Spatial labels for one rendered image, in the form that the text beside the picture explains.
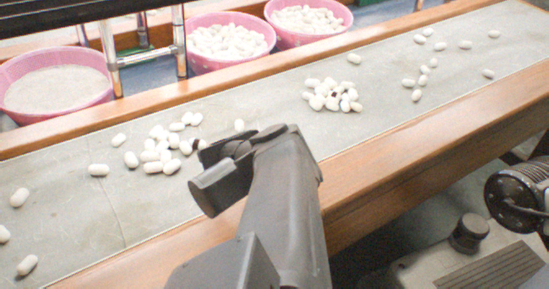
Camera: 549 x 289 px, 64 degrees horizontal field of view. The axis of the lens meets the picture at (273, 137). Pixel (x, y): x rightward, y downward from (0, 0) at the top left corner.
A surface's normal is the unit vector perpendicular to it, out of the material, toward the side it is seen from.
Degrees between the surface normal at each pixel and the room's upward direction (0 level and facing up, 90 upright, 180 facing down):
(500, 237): 1
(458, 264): 0
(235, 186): 48
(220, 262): 44
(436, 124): 0
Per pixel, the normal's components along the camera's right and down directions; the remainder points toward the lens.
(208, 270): -0.46, -0.87
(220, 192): 0.40, -0.04
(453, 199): 0.07, -0.74
